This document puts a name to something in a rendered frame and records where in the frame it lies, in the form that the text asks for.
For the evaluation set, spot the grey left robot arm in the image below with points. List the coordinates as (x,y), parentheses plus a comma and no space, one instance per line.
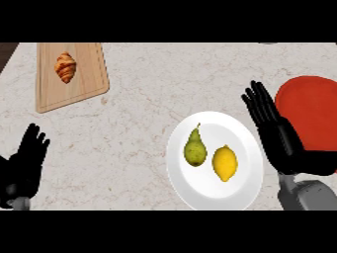
(19,203)

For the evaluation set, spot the yellow lemon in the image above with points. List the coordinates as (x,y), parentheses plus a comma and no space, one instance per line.
(223,163)

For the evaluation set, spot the red bowl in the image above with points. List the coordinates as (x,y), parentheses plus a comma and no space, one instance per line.
(321,108)

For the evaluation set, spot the brown croissant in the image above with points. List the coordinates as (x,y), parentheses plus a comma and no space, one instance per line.
(65,67)

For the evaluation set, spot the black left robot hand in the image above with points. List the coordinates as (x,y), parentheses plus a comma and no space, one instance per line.
(24,161)

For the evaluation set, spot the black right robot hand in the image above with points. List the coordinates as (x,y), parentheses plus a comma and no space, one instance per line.
(278,138)

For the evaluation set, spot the white round plate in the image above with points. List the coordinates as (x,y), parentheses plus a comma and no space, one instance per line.
(214,184)

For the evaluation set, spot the green pear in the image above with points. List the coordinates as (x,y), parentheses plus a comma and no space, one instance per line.
(194,150)

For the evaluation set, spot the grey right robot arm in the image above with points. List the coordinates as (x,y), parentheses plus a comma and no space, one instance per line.
(308,195)

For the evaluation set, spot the wooden cutting board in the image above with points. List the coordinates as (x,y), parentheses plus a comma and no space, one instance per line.
(87,79)

